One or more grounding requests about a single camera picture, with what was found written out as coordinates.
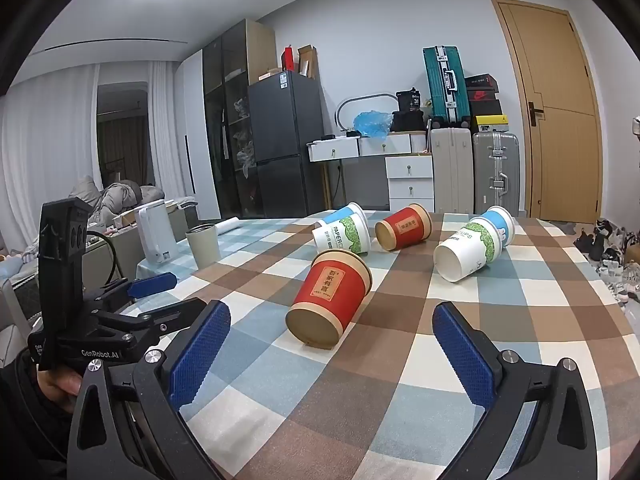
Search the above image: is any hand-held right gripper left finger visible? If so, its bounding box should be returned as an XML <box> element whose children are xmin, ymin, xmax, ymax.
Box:
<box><xmin>67</xmin><ymin>300</ymin><xmax>232</xmax><ymax>480</ymax></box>

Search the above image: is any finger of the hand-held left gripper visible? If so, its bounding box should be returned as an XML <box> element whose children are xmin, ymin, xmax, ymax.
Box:
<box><xmin>87</xmin><ymin>271</ymin><xmax>179</xmax><ymax>312</ymax></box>
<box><xmin>100</xmin><ymin>297</ymin><xmax>209</xmax><ymax>342</ymax></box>

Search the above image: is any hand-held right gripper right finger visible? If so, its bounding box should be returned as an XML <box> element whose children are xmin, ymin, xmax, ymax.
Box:
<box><xmin>432</xmin><ymin>302</ymin><xmax>602</xmax><ymax>480</ymax></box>

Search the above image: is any red paper cup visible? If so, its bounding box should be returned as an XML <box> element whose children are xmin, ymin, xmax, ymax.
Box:
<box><xmin>285</xmin><ymin>249</ymin><xmax>374</xmax><ymax>350</ymax></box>
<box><xmin>375</xmin><ymin>203</ymin><xmax>432</xmax><ymax>252</ymax></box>

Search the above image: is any person's left forearm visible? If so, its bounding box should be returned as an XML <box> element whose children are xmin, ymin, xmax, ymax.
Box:
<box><xmin>0</xmin><ymin>352</ymin><xmax>76</xmax><ymax>480</ymax></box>

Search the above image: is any white cup green pattern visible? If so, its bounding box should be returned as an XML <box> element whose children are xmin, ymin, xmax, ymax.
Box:
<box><xmin>433</xmin><ymin>217</ymin><xmax>502</xmax><ymax>283</ymax></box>
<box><xmin>312</xmin><ymin>213</ymin><xmax>371</xmax><ymax>256</ymax></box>

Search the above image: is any white cup blue band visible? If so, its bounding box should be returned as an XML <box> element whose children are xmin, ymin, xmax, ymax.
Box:
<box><xmin>472</xmin><ymin>205</ymin><xmax>516</xmax><ymax>247</ymax></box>
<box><xmin>316</xmin><ymin>202</ymin><xmax>370</xmax><ymax>228</ymax></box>

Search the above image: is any person's left hand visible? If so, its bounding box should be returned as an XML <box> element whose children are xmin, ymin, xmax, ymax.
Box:
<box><xmin>35</xmin><ymin>366</ymin><xmax>84</xmax><ymax>397</ymax></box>

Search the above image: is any white electric kettle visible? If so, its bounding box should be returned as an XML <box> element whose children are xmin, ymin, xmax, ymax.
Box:
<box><xmin>137</xmin><ymin>199</ymin><xmax>179</xmax><ymax>264</ymax></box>

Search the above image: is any checked tablecloth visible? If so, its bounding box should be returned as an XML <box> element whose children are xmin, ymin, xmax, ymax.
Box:
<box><xmin>135</xmin><ymin>210</ymin><xmax>632</xmax><ymax>480</ymax></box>

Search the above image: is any beige tumbler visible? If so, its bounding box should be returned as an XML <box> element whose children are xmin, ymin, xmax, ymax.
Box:
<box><xmin>185</xmin><ymin>223</ymin><xmax>221</xmax><ymax>267</ymax></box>

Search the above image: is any grey clothes pile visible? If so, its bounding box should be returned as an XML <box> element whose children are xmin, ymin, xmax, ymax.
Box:
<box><xmin>67</xmin><ymin>175</ymin><xmax>166</xmax><ymax>227</ymax></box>

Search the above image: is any white sheer curtain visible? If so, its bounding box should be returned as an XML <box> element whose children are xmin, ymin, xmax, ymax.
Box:
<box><xmin>0</xmin><ymin>66</ymin><xmax>101</xmax><ymax>241</ymax></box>
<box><xmin>146</xmin><ymin>60</ymin><xmax>190</xmax><ymax>200</ymax></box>

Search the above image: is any pile of shoes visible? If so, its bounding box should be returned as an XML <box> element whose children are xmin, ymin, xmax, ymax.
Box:
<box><xmin>574</xmin><ymin>217</ymin><xmax>640</xmax><ymax>306</ymax></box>

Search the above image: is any white drawer cabinet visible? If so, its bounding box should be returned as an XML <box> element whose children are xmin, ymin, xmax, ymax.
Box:
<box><xmin>385</xmin><ymin>154</ymin><xmax>435</xmax><ymax>212</ymax></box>

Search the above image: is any white suitcase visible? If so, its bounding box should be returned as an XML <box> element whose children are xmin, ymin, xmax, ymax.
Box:
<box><xmin>430</xmin><ymin>127</ymin><xmax>475</xmax><ymax>215</ymax></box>

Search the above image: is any silver suitcase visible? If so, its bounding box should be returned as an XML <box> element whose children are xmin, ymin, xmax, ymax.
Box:
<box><xmin>472</xmin><ymin>131</ymin><xmax>521</xmax><ymax>217</ymax></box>

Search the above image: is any dark glass cabinet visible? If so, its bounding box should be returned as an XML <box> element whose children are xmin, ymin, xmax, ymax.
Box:
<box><xmin>202</xmin><ymin>19</ymin><xmax>278</xmax><ymax>221</ymax></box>

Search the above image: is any black fridge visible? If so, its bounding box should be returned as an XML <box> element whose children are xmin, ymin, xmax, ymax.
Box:
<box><xmin>247</xmin><ymin>71</ymin><xmax>329</xmax><ymax>220</ymax></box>

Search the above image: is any white small drawer box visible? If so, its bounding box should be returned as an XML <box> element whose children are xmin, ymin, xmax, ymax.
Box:
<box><xmin>358</xmin><ymin>134</ymin><xmax>412</xmax><ymax>157</ymax></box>
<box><xmin>307</xmin><ymin>137</ymin><xmax>361</xmax><ymax>163</ymax></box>

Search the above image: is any yellow black box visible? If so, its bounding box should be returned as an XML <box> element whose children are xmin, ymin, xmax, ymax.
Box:
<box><xmin>475</xmin><ymin>114</ymin><xmax>510</xmax><ymax>134</ymax></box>

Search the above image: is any black bag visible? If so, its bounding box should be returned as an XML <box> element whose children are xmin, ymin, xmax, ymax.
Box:
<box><xmin>391</xmin><ymin>110</ymin><xmax>426</xmax><ymax>134</ymax></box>

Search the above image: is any blue plastic bag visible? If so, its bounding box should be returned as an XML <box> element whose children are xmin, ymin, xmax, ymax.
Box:
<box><xmin>353</xmin><ymin>110</ymin><xmax>394</xmax><ymax>139</ymax></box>

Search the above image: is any black printed box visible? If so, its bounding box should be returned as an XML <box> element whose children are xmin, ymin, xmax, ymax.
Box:
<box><xmin>396</xmin><ymin>89</ymin><xmax>425</xmax><ymax>112</ymax></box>

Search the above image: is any wooden door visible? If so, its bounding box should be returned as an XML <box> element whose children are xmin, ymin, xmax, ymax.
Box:
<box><xmin>491</xmin><ymin>0</ymin><xmax>604</xmax><ymax>224</ymax></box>

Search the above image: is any oval mirror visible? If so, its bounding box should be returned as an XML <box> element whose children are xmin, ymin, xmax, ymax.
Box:
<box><xmin>335</xmin><ymin>92</ymin><xmax>399</xmax><ymax>136</ymax></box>

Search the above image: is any teal suitcase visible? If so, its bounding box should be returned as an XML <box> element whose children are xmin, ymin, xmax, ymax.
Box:
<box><xmin>422</xmin><ymin>46</ymin><xmax>472</xmax><ymax>127</ymax></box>

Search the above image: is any cardboard box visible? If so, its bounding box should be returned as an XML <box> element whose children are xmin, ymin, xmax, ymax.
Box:
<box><xmin>297</xmin><ymin>46</ymin><xmax>320</xmax><ymax>79</ymax></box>

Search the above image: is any black cable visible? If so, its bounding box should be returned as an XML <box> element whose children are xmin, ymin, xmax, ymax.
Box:
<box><xmin>86</xmin><ymin>231</ymin><xmax>128</xmax><ymax>283</ymax></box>

